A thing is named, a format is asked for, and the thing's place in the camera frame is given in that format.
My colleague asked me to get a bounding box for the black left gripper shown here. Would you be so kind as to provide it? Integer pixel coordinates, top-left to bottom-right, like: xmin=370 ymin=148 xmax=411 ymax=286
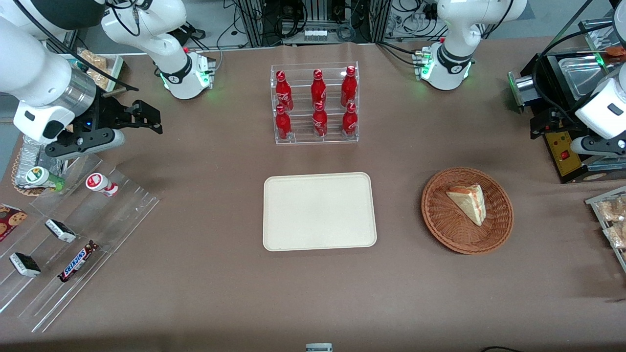
xmin=530 ymin=109 xmax=587 ymax=142

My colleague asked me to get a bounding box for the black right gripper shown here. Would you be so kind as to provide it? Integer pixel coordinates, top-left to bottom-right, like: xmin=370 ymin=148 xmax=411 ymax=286
xmin=89 ymin=95 xmax=164 ymax=135

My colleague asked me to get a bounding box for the triangle sandwich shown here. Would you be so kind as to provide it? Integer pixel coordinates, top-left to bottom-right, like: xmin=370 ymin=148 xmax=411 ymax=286
xmin=446 ymin=184 xmax=487 ymax=226

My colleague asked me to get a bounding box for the black sandwich grill appliance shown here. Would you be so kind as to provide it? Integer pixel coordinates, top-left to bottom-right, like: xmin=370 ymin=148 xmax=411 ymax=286
xmin=508 ymin=49 xmax=626 ymax=184

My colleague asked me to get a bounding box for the white tray with pastries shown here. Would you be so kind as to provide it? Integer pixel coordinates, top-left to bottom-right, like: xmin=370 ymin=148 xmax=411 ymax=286
xmin=64 ymin=49 xmax=124 ymax=93

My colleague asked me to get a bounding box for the grey tray with breads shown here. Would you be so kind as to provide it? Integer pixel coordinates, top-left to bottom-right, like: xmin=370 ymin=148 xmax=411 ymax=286
xmin=585 ymin=186 xmax=626 ymax=272

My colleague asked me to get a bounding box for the brown wicker basket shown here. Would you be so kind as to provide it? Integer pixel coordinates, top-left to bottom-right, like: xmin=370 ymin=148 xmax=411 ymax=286
xmin=421 ymin=168 xmax=514 ymax=255

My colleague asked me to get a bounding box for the cream plastic tray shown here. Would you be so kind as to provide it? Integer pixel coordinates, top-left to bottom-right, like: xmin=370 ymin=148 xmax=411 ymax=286
xmin=263 ymin=172 xmax=378 ymax=252

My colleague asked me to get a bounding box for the white red yogurt bottle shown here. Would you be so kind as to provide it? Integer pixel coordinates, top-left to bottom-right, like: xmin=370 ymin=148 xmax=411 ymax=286
xmin=86 ymin=173 xmax=119 ymax=198

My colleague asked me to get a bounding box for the clear acrylic stepped shelf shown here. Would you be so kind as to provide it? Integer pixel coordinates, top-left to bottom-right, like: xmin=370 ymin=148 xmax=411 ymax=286
xmin=0 ymin=154 xmax=161 ymax=333

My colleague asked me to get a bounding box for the wrapped bread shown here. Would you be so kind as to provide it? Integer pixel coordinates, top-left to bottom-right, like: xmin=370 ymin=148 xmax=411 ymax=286
xmin=604 ymin=222 xmax=626 ymax=248
xmin=597 ymin=196 xmax=626 ymax=223

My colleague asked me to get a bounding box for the white green yogurt bottle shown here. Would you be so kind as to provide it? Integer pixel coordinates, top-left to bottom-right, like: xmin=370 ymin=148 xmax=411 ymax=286
xmin=25 ymin=166 xmax=65 ymax=192

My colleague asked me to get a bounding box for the clear plastic water bottle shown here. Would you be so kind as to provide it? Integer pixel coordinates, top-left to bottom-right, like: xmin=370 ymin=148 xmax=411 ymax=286
xmin=15 ymin=134 xmax=64 ymax=186

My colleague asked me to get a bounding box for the red cola bottle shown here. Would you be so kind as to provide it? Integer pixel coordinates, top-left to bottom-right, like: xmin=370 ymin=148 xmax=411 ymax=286
xmin=342 ymin=102 xmax=358 ymax=137
xmin=275 ymin=70 xmax=294 ymax=111
xmin=275 ymin=105 xmax=293 ymax=141
xmin=341 ymin=66 xmax=358 ymax=107
xmin=313 ymin=101 xmax=329 ymax=138
xmin=311 ymin=69 xmax=327 ymax=106

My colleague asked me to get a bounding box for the black white snack bar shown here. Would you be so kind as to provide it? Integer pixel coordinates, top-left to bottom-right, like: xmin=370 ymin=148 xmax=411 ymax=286
xmin=9 ymin=252 xmax=42 ymax=278
xmin=45 ymin=219 xmax=77 ymax=243

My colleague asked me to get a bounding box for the small brown wicker coaster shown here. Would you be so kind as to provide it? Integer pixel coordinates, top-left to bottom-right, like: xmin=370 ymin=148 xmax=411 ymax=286
xmin=11 ymin=147 xmax=49 ymax=197

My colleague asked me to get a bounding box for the snickers chocolate bar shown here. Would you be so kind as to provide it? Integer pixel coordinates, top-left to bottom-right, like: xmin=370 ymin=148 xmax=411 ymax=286
xmin=58 ymin=241 xmax=99 ymax=283

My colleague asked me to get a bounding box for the chocolate chip cookie package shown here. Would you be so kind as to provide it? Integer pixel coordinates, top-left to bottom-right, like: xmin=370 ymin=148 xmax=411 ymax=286
xmin=0 ymin=204 xmax=28 ymax=242

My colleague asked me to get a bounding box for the clear acrylic bottle rack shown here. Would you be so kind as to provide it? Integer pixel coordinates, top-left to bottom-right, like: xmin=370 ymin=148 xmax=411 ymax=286
xmin=270 ymin=62 xmax=360 ymax=145

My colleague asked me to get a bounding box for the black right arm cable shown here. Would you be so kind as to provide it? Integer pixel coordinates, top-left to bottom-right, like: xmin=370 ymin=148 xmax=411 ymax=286
xmin=14 ymin=0 xmax=140 ymax=92

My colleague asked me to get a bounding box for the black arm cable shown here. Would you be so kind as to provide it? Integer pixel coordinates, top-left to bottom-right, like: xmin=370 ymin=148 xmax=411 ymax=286
xmin=14 ymin=0 xmax=140 ymax=92
xmin=532 ymin=22 xmax=626 ymax=125

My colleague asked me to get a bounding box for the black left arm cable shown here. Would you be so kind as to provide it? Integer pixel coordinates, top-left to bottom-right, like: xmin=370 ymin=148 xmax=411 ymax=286
xmin=532 ymin=22 xmax=626 ymax=125

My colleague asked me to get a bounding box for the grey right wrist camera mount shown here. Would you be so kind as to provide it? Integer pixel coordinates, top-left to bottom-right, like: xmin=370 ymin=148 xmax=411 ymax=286
xmin=45 ymin=127 xmax=126 ymax=160

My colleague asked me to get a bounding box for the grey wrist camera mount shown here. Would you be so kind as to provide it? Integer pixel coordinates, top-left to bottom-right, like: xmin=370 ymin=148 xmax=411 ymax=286
xmin=45 ymin=127 xmax=126 ymax=160
xmin=570 ymin=136 xmax=626 ymax=158

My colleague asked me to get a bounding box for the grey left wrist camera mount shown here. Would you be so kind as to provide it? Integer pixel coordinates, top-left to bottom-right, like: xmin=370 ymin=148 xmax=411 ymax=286
xmin=570 ymin=136 xmax=626 ymax=158

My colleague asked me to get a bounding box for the aluminium frame equipment rack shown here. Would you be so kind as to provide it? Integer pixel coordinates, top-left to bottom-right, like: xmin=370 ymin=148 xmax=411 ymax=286
xmin=234 ymin=0 xmax=393 ymax=47

